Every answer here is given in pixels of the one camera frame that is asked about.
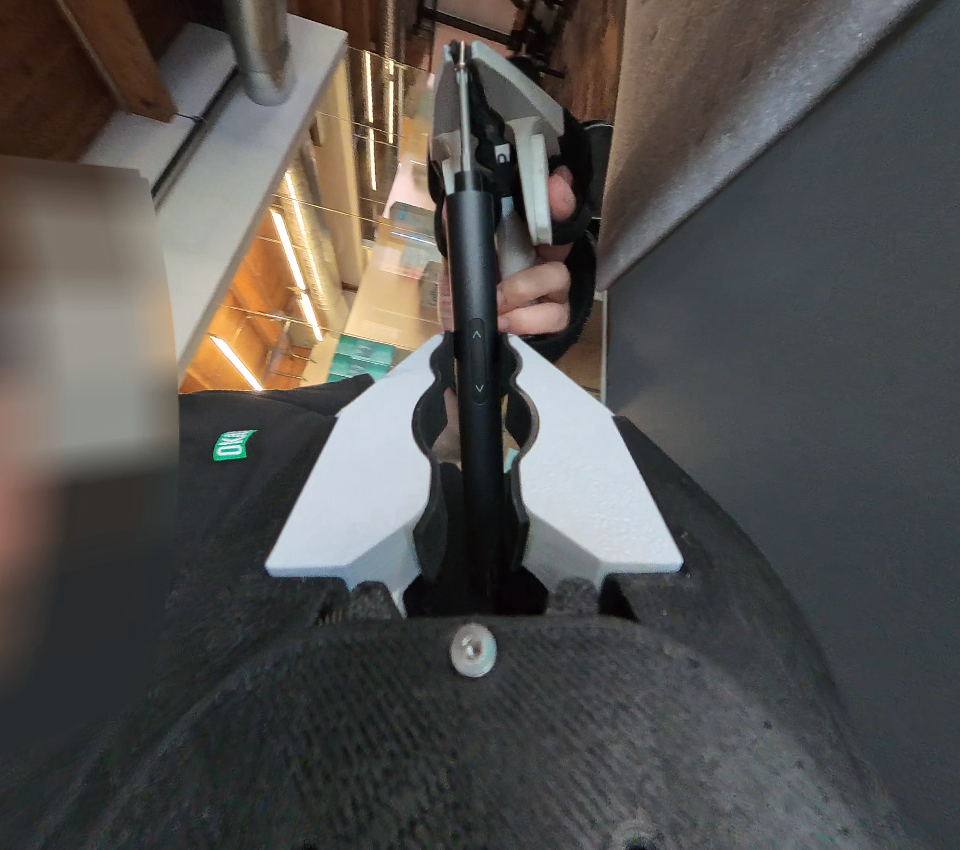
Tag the grey foam sheet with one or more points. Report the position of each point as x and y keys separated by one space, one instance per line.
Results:
x=750 y=40

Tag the person's left hand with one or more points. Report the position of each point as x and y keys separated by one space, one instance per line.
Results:
x=532 y=299

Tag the black electric screwdriver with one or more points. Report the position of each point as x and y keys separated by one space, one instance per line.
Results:
x=471 y=280

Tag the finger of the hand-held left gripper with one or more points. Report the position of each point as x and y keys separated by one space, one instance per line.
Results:
x=510 y=85
x=444 y=130

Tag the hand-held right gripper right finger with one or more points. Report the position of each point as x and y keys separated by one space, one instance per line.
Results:
x=592 y=490

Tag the ceiling light strip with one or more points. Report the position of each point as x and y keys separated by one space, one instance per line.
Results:
x=236 y=362
x=296 y=265

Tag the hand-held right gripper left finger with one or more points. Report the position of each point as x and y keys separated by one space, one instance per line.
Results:
x=352 y=482

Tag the teal storage boxes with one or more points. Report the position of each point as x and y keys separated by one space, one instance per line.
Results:
x=364 y=356

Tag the dark grey desk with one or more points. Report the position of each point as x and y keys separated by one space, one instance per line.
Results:
x=787 y=340

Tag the small metal screw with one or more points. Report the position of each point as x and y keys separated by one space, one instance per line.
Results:
x=463 y=56

